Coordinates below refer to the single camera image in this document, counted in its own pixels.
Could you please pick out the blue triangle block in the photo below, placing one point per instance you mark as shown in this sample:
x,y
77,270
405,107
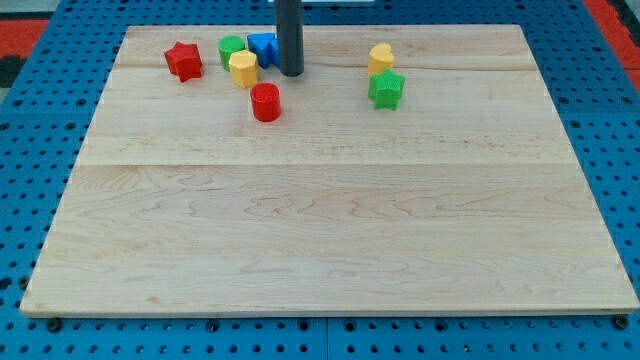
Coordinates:
x,y
266,47

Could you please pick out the red cylinder block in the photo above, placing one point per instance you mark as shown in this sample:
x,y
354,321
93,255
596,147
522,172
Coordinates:
x,y
265,101

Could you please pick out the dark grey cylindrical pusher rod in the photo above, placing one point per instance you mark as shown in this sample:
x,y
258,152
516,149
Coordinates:
x,y
289,28

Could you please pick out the light wooden board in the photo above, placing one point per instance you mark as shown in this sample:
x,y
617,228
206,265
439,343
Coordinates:
x,y
467,200

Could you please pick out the green cylinder block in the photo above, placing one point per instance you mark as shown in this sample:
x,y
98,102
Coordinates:
x,y
227,46

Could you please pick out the green star block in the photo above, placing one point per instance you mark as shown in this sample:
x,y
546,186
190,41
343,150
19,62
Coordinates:
x,y
386,89

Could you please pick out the yellow hexagon block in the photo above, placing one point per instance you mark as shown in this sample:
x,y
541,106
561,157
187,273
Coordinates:
x,y
243,68

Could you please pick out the red star block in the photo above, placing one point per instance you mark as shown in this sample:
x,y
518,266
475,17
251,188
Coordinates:
x,y
184,61

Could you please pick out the yellow heart block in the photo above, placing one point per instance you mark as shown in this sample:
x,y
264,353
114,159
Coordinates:
x,y
380,58

